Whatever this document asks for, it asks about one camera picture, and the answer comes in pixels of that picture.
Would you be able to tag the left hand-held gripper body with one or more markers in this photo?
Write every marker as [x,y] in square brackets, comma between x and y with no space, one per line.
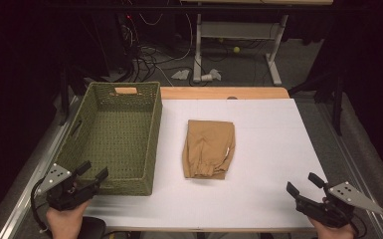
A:
[68,195]

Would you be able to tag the white frame desk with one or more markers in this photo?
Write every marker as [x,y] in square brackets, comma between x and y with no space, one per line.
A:
[235,30]

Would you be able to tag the metal floor rail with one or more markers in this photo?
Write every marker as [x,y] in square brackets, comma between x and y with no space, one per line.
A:
[46,159]
[351,159]

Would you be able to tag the black computer case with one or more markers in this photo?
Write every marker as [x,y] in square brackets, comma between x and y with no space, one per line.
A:
[112,43]

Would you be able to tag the person's right hand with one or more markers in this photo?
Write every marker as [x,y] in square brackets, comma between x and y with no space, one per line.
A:
[335,233]

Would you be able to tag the crumpled white paper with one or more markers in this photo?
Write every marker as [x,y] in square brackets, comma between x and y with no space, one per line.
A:
[213,75]
[181,75]

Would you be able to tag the white table cover sheet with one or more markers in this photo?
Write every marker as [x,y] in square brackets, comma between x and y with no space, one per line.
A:
[268,149]

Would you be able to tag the tan pants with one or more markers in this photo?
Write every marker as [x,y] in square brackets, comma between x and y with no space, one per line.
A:
[209,149]

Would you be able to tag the yellow tennis ball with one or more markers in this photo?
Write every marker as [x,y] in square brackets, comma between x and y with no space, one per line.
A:
[236,49]

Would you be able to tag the black metal stand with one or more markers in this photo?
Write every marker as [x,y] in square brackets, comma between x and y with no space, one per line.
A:
[63,103]
[337,106]

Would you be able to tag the black stool seat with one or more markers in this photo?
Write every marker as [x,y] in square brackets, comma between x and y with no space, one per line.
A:
[93,229]

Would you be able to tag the green woven basket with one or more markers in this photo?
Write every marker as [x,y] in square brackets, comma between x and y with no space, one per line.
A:
[119,139]

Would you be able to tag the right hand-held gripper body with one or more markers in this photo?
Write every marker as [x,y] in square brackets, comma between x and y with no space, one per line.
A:
[331,212]

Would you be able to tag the person's left hand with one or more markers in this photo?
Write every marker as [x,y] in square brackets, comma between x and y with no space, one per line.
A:
[66,223]

